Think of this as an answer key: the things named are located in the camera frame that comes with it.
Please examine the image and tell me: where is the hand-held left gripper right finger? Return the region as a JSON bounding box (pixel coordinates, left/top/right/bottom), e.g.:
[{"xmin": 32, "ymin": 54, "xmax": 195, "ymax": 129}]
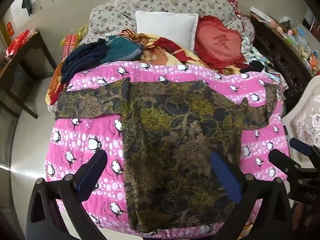
[{"xmin": 209, "ymin": 151, "xmax": 293, "ymax": 240}]

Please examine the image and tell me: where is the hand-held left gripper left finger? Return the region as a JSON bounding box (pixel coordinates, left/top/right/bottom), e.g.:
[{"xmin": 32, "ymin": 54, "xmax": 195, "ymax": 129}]
[{"xmin": 26, "ymin": 149, "xmax": 108, "ymax": 240}]

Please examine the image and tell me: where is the shiny red wrapping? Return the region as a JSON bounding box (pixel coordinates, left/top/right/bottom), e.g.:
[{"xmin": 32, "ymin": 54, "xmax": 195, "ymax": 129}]
[{"xmin": 227, "ymin": 0, "xmax": 248, "ymax": 20}]

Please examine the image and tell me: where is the group of small toys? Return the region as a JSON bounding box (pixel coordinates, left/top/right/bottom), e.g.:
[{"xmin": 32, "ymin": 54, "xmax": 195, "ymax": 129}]
[{"xmin": 269, "ymin": 16, "xmax": 320, "ymax": 74}]

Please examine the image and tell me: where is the dark wooden table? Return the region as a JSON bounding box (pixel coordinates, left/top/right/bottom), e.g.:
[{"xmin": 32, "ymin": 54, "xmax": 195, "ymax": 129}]
[{"xmin": 0, "ymin": 31, "xmax": 57, "ymax": 119}]

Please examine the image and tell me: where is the red yellow blanket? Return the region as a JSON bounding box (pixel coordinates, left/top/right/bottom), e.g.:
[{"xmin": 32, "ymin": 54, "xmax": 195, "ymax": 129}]
[{"xmin": 45, "ymin": 29, "xmax": 247, "ymax": 105}]

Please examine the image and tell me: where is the navy folded garment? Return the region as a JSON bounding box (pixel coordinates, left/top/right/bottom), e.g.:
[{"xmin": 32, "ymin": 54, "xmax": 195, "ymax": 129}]
[{"xmin": 61, "ymin": 38, "xmax": 109, "ymax": 83}]

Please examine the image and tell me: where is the white upholstered chair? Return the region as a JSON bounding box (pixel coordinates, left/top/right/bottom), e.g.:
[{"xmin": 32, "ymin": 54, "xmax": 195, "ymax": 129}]
[{"xmin": 282, "ymin": 75, "xmax": 320, "ymax": 163}]

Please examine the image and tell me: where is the light blue patterned cloth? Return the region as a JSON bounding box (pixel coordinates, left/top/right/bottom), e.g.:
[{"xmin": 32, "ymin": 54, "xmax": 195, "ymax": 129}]
[{"xmin": 240, "ymin": 34, "xmax": 288, "ymax": 90}]

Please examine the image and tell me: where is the red plastic bag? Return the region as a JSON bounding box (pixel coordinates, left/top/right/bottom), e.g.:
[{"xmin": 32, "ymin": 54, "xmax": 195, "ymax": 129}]
[{"xmin": 5, "ymin": 29, "xmax": 30, "ymax": 57}]

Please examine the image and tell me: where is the white pillow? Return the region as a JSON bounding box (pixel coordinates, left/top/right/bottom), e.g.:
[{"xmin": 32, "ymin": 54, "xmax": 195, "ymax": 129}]
[{"xmin": 135, "ymin": 10, "xmax": 199, "ymax": 52}]

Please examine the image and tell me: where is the dark floral shirt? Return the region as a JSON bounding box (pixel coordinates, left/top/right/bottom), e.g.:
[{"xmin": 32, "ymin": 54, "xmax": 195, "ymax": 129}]
[{"xmin": 54, "ymin": 77, "xmax": 280, "ymax": 232}]

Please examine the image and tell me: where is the red heart cushion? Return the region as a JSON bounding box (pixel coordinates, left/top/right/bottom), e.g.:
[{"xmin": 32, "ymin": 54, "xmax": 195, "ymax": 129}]
[{"xmin": 194, "ymin": 15, "xmax": 248, "ymax": 68}]

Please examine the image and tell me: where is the teal folded garment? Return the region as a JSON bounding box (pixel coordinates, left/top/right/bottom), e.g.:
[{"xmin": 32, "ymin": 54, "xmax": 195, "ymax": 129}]
[{"xmin": 101, "ymin": 35, "xmax": 144, "ymax": 64}]

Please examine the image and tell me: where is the grey floral quilt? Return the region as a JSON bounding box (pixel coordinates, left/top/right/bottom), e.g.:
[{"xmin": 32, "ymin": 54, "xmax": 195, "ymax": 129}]
[{"xmin": 84, "ymin": 0, "xmax": 254, "ymax": 45}]

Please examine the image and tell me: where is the red yellow box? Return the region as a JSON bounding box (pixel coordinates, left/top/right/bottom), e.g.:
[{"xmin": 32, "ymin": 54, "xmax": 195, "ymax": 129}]
[{"xmin": 61, "ymin": 34, "xmax": 83, "ymax": 60}]

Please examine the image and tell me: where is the dark carved wooden cabinet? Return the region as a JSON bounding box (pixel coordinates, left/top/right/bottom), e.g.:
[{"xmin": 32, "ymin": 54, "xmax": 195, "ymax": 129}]
[{"xmin": 250, "ymin": 12, "xmax": 317, "ymax": 113}]

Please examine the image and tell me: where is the dark green hanging cloth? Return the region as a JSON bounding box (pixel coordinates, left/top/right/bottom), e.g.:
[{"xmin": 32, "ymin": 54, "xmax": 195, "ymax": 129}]
[{"xmin": 21, "ymin": 0, "xmax": 33, "ymax": 17}]

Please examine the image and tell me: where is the pink penguin blanket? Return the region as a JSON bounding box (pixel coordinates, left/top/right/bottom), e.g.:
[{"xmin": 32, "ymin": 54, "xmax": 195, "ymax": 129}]
[{"xmin": 44, "ymin": 61, "xmax": 290, "ymax": 238}]

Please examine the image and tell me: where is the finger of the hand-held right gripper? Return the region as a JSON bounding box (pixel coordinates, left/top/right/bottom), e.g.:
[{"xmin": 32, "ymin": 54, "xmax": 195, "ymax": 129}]
[
  {"xmin": 268, "ymin": 149, "xmax": 303, "ymax": 180},
  {"xmin": 284, "ymin": 126, "xmax": 320, "ymax": 160}
]

